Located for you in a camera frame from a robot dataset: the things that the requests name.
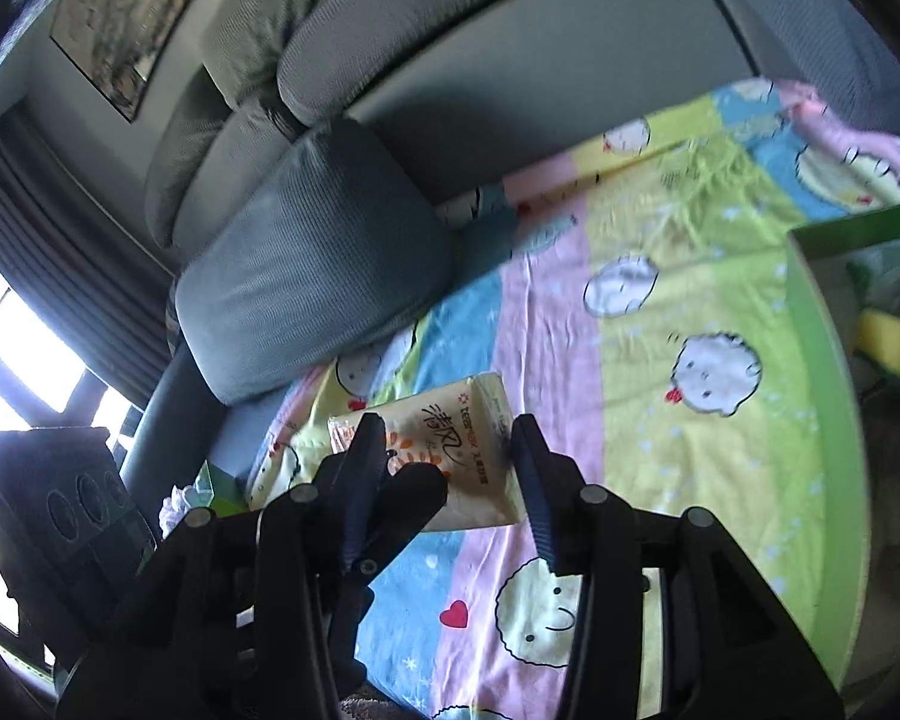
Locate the grey throw pillow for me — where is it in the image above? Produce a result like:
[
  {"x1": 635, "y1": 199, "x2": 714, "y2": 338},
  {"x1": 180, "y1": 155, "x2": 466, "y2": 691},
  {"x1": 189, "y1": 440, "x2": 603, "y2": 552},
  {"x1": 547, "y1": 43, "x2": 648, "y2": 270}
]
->
[{"x1": 176, "y1": 119, "x2": 453, "y2": 406}]

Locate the clear green-printed plastic bag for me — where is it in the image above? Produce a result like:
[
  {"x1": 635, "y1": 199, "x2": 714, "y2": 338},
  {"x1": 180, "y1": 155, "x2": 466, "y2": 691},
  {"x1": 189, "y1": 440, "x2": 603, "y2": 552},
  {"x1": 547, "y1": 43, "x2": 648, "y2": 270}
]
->
[{"x1": 847, "y1": 241, "x2": 900, "y2": 319}]

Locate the green storage box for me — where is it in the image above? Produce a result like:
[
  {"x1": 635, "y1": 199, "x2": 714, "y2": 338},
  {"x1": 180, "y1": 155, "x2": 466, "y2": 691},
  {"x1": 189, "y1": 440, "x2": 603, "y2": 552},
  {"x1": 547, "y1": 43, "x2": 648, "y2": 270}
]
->
[{"x1": 785, "y1": 205, "x2": 900, "y2": 712}]

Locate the framed landscape picture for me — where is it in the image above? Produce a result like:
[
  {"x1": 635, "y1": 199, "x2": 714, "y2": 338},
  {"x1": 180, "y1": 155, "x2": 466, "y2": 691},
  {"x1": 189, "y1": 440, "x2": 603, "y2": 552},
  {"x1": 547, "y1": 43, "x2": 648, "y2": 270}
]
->
[{"x1": 50, "y1": 0, "x2": 191, "y2": 122}]

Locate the colourful cartoon bed sheet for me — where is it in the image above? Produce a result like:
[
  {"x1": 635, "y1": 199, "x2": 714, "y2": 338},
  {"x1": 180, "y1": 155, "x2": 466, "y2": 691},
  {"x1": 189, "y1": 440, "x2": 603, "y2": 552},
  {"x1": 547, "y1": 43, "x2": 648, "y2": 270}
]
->
[{"x1": 243, "y1": 76, "x2": 900, "y2": 720}]

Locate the grey sofa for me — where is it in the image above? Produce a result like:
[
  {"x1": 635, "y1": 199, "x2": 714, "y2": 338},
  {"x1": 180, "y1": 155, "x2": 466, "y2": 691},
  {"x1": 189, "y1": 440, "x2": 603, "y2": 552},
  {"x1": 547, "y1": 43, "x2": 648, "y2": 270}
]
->
[{"x1": 118, "y1": 0, "x2": 900, "y2": 504}]

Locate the dark grey curtain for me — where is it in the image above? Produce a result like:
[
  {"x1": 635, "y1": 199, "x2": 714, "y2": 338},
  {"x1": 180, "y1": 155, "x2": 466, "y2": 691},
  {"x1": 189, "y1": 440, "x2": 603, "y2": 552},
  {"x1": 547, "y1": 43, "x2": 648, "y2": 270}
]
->
[{"x1": 0, "y1": 106, "x2": 170, "y2": 406}]

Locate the orange tree tissue pack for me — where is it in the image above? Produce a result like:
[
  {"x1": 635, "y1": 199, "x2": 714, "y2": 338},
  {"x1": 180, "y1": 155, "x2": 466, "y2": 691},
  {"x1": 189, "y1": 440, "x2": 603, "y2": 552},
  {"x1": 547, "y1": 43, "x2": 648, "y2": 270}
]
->
[{"x1": 328, "y1": 372, "x2": 525, "y2": 532}]

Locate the yellow green sponge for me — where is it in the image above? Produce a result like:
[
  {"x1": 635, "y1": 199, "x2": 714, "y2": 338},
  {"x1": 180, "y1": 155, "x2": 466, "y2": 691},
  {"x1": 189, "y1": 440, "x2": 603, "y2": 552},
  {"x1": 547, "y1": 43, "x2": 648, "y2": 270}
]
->
[{"x1": 854, "y1": 309, "x2": 900, "y2": 380}]

